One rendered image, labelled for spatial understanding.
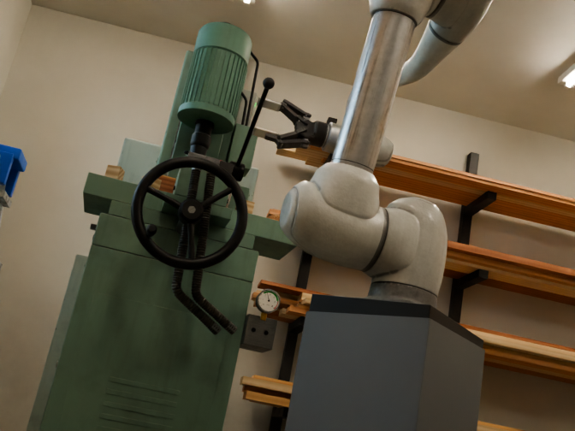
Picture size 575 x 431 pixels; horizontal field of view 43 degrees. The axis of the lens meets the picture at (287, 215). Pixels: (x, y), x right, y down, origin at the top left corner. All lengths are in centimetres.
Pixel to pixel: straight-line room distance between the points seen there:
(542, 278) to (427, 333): 313
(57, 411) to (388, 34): 120
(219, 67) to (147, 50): 274
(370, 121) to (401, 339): 49
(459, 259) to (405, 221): 275
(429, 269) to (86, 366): 88
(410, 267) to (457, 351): 20
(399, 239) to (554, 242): 363
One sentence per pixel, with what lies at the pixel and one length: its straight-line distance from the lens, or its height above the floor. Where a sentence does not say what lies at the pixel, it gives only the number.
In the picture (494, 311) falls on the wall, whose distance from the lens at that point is 489.
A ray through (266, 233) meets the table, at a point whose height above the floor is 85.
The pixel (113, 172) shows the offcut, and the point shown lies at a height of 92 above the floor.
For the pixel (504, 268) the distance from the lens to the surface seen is 445.
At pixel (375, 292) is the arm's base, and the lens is 162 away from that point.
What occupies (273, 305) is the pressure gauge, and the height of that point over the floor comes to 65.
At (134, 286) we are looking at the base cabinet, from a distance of 193.
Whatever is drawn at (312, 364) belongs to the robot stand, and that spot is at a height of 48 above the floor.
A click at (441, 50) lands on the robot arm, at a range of 189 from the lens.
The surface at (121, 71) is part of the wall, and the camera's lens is 489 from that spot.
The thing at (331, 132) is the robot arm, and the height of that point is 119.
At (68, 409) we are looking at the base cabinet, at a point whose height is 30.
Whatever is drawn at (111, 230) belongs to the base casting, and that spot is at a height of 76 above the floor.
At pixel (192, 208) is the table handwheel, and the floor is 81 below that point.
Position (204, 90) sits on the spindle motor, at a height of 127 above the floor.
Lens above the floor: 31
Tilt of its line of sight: 17 degrees up
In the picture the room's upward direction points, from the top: 11 degrees clockwise
